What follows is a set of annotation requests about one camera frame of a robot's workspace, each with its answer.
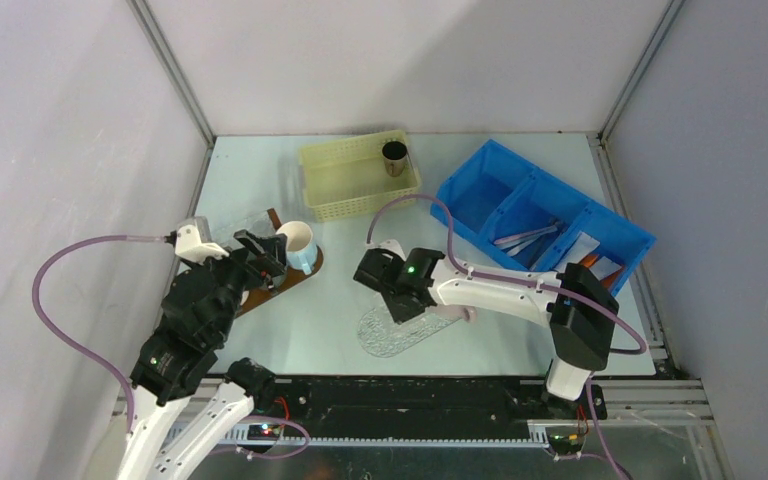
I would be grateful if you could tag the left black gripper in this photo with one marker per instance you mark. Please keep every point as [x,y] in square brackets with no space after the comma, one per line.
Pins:
[267,247]

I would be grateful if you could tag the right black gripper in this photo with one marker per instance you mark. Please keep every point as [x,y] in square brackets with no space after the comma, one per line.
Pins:
[402,314]

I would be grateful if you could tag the light blue mug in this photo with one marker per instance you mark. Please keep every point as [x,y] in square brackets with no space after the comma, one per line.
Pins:
[301,249]

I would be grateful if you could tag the brown mug black inside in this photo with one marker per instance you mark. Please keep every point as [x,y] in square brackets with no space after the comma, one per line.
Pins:
[395,155]

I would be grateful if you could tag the clear container with brown lid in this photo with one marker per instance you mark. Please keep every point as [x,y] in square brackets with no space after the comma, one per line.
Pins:
[258,223]

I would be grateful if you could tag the pink mug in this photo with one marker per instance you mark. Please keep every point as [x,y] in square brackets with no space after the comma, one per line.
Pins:
[455,312]

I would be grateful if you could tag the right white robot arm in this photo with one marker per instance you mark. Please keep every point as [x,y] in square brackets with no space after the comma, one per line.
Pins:
[573,305]

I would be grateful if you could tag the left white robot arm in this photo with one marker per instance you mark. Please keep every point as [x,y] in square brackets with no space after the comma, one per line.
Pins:
[166,376]

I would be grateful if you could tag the brown wooden oval tray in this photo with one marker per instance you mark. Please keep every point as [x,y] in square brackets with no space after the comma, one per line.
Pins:
[284,285]

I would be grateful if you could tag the clear textured oval tray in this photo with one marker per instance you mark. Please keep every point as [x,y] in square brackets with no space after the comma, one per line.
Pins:
[381,336]

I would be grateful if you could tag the light blue toothbrush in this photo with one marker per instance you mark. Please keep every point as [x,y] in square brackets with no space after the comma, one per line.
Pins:
[525,243]

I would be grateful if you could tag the white toothpaste tube black cap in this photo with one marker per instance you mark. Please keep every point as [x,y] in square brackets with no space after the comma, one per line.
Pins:
[583,245]

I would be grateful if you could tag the orange toothpaste tube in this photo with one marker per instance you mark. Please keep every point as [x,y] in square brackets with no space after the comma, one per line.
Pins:
[589,260]

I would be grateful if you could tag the white toothpaste tube pink cap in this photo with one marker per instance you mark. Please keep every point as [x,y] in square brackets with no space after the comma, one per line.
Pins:
[604,267]

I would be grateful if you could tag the yellow perforated plastic basket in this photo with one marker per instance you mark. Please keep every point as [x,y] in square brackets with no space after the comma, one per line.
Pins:
[346,177]

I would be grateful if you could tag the blue plastic divided bin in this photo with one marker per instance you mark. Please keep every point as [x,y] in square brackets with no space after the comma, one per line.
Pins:
[496,193]

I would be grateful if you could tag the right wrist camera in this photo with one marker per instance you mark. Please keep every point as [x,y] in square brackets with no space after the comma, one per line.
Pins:
[393,246]

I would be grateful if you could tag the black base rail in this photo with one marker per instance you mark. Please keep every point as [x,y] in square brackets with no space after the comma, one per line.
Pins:
[414,408]

